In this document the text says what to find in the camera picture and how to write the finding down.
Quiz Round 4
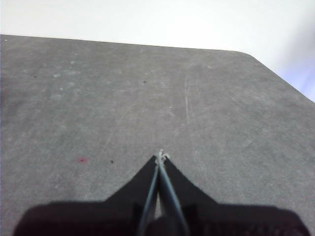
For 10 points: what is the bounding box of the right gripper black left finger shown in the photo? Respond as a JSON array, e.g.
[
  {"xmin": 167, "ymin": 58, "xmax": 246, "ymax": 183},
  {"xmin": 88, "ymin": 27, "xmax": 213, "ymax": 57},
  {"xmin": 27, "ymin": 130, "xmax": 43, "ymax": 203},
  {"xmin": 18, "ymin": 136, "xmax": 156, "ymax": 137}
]
[{"xmin": 13, "ymin": 154, "xmax": 160, "ymax": 236}]

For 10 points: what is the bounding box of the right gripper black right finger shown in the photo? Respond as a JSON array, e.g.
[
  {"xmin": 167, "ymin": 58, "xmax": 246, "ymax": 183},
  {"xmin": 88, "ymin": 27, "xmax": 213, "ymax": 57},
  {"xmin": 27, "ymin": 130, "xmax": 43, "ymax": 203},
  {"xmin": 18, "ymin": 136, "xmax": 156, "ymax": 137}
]
[{"xmin": 161, "ymin": 155, "xmax": 312, "ymax": 236}]

